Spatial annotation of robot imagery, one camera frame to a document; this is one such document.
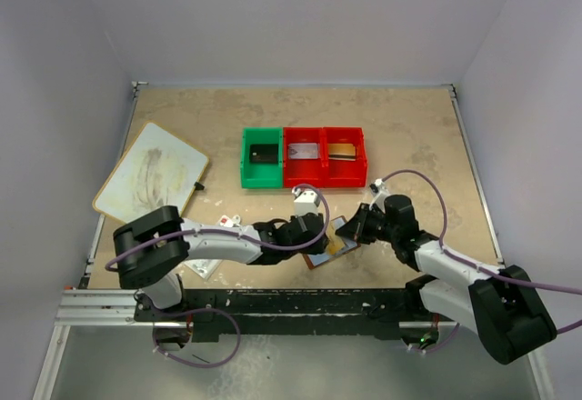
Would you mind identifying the brown leather card holder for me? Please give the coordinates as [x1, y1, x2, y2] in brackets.
[303, 215, 360, 270]

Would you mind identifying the gold card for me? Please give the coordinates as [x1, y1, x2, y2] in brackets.
[326, 215, 359, 257]
[327, 143, 356, 161]

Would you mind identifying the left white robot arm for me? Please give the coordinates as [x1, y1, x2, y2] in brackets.
[105, 206, 329, 311]

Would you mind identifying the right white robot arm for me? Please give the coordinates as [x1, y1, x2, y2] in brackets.
[336, 195, 557, 365]

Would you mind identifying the silver card in bin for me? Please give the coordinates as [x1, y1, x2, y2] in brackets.
[287, 143, 319, 160]

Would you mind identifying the grey chip card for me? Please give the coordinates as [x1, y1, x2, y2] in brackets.
[249, 144, 279, 165]

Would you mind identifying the red right plastic bin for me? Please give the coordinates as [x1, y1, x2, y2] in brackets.
[323, 126, 368, 188]

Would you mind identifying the red plastic bin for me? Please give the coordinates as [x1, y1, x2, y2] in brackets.
[283, 127, 327, 187]
[323, 126, 368, 188]

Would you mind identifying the red middle plastic bin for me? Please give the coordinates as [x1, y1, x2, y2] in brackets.
[283, 127, 327, 187]

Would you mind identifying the green plastic bin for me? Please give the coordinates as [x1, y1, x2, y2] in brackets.
[239, 127, 283, 189]

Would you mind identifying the clear plastic packet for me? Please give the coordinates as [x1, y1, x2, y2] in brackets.
[184, 215, 241, 281]

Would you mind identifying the white board yellow rim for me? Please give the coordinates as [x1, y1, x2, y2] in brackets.
[93, 122, 209, 224]

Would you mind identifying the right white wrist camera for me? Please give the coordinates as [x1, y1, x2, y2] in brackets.
[369, 178, 390, 212]

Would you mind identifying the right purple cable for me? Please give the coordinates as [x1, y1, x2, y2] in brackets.
[376, 169, 582, 355]

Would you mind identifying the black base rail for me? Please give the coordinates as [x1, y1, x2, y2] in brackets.
[135, 288, 448, 347]

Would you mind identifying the aluminium frame rail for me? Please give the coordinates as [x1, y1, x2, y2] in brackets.
[55, 289, 151, 327]

